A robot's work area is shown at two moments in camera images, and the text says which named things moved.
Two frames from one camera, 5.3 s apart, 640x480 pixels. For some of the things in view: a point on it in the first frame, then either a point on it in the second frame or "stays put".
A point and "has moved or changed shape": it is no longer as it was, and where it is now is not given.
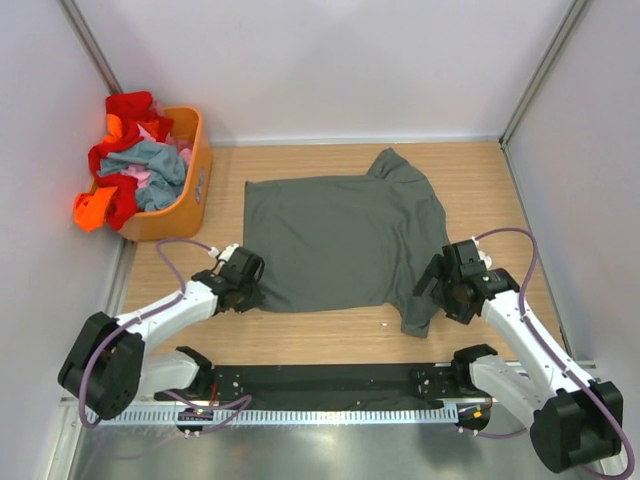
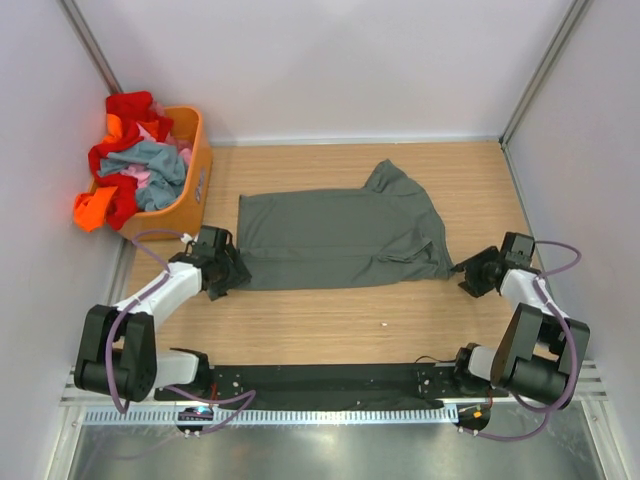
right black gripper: [459, 312] to [476, 288]
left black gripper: [254, 299] to [236, 271]
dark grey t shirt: [358, 242] has moved or changed shape
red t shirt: [131, 108] stays put
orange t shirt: [89, 207] stays put
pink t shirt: [141, 173] stays put
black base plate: [359, 385] stays put
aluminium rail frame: [555, 366] stays put
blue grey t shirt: [164, 165] stays put
